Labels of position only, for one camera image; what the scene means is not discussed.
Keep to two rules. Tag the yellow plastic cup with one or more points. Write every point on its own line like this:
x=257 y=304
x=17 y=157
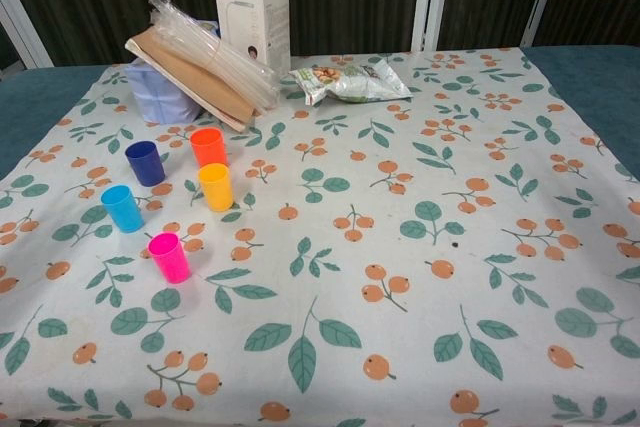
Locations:
x=216 y=192

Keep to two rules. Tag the pink plastic cup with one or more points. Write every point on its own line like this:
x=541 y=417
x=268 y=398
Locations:
x=171 y=262

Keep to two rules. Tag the dark blue plastic cup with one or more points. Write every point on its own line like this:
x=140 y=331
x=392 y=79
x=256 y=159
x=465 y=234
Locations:
x=146 y=167

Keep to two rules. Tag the light blue plastic cup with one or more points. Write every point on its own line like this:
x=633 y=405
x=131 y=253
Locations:
x=124 y=212

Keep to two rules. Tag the floral fruit print tablecloth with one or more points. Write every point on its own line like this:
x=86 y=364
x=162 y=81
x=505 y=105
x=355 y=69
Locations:
x=350 y=247

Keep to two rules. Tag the nut snack bag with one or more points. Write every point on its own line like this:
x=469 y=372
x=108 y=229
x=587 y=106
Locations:
x=350 y=81

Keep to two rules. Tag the orange plastic cup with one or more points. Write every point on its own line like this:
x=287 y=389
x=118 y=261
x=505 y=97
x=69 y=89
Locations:
x=210 y=153

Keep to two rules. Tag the brown paper package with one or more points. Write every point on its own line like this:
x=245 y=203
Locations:
x=200 y=89

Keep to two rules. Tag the clear bag of straws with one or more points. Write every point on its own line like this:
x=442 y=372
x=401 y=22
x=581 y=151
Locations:
x=220 y=59

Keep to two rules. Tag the pale blue plastic package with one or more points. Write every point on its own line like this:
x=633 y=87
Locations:
x=155 y=97

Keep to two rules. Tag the tall white carton box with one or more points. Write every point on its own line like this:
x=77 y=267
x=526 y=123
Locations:
x=245 y=12

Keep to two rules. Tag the teal table cover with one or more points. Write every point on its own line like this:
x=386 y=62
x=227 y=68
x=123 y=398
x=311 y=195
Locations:
x=30 y=97

